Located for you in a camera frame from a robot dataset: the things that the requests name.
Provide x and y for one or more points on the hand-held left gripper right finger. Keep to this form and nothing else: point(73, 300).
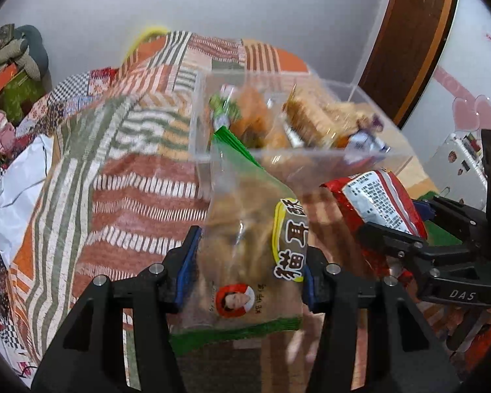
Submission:
point(309, 282)

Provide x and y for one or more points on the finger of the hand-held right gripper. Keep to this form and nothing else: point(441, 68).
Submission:
point(454, 215)
point(397, 239)

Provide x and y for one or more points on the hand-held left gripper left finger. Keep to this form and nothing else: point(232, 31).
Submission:
point(188, 266)

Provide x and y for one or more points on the red snack packet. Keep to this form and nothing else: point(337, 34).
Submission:
point(376, 200)

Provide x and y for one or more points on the clear fried snack bag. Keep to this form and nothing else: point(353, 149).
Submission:
point(245, 233)

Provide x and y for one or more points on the clear plastic box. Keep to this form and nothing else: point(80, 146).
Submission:
point(335, 168)

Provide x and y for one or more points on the colorful magnet cluster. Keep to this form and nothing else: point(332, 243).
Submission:
point(466, 155)

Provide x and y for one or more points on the pink heart decal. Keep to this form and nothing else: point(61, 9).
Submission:
point(480, 114)

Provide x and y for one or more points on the striped patchwork blanket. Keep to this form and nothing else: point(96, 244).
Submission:
point(127, 196)

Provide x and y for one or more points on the purple snack packets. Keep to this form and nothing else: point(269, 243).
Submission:
point(368, 137)

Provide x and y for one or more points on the white fridge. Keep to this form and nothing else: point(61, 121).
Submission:
point(470, 49)

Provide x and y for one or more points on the brown wooden door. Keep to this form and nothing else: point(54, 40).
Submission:
point(409, 41)

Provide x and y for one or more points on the white plastic sheet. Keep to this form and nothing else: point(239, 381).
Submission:
point(20, 172)

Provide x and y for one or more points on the scattered papers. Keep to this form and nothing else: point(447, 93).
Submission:
point(4, 348)

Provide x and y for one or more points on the checkered floral quilt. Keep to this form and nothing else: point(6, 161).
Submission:
point(77, 86)

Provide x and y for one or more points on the pink toy figure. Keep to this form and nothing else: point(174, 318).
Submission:
point(2, 131)

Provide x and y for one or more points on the yellow plastic item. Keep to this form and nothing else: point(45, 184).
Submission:
point(145, 35)

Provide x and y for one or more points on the green box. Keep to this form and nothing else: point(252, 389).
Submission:
point(22, 98)

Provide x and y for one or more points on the orange box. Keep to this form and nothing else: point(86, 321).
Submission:
point(4, 82)

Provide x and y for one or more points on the grey-green plush pile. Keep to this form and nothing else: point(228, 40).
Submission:
point(24, 49)

